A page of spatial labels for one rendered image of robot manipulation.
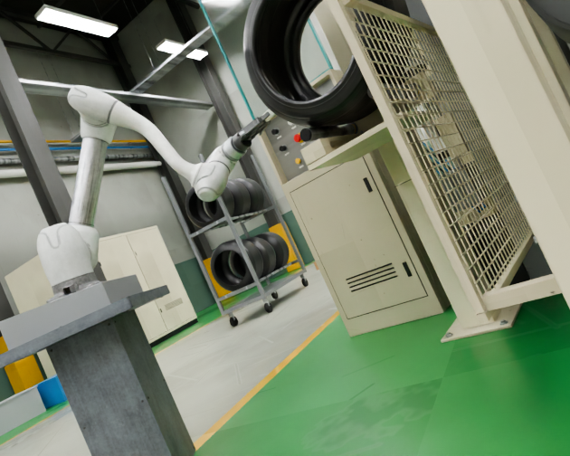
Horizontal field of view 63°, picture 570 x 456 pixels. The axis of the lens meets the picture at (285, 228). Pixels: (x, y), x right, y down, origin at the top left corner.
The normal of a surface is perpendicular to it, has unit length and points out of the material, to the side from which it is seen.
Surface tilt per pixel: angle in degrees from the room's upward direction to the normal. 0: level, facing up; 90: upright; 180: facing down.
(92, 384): 90
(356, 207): 90
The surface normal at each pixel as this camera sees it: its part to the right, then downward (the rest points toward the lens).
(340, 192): -0.56, 0.22
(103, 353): 0.00, -0.04
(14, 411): 0.73, -0.36
